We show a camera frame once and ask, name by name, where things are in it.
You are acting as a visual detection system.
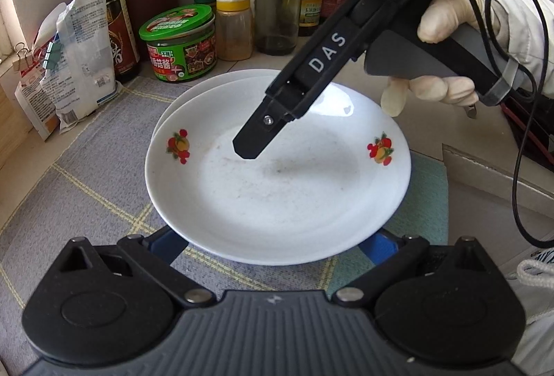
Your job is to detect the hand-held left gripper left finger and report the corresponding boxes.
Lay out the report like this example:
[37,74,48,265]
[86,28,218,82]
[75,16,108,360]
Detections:
[58,224,217,308]

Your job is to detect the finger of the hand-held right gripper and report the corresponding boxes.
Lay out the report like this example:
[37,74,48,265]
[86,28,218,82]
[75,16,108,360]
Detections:
[233,95,300,161]

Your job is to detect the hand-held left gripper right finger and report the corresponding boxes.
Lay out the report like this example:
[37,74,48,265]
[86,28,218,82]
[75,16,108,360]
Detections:
[330,228,491,308]

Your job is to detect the white fruit-print plate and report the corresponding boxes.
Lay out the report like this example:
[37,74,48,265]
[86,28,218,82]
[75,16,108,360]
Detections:
[153,69,282,135]
[145,77,412,266]

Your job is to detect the person's right forearm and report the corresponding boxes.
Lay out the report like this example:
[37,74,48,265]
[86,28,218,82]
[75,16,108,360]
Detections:
[470,0,554,100]

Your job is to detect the person's right hand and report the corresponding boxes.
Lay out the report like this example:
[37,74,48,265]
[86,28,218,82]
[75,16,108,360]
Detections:
[381,0,494,118]

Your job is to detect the teal dish towel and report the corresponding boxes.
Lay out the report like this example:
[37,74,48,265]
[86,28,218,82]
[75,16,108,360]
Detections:
[322,153,449,292]

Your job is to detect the grey checkered dish towel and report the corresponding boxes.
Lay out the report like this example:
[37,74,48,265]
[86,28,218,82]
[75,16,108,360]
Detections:
[0,75,416,316]

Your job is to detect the yellow-lidded spice jar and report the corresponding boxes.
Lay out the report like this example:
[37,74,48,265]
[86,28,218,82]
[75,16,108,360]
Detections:
[215,0,254,62]

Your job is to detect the green-lidded sauce jar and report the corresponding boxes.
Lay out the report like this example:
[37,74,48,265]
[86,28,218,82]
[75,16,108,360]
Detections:
[138,5,217,81]

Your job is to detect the person's white clothing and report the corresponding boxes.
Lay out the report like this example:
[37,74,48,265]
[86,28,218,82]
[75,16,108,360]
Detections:
[513,246,554,376]

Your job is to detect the dark soy sauce bottle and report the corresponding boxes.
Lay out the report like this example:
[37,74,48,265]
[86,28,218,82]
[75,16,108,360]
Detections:
[78,0,141,83]

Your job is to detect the white and red packet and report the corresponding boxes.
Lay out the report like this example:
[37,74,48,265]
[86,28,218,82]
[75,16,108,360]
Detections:
[13,43,61,142]

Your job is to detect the clear printed plastic bag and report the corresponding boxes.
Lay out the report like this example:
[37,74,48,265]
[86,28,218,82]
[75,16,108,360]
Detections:
[39,0,119,134]

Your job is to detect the green binder clip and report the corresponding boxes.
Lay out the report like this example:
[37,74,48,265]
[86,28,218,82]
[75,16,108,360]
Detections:
[42,39,65,69]

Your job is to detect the metal binder clip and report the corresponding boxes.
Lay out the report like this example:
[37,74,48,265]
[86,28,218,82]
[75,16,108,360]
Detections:
[12,43,31,71]

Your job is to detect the black cable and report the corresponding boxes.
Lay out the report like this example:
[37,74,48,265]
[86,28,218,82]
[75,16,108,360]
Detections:
[459,0,554,249]

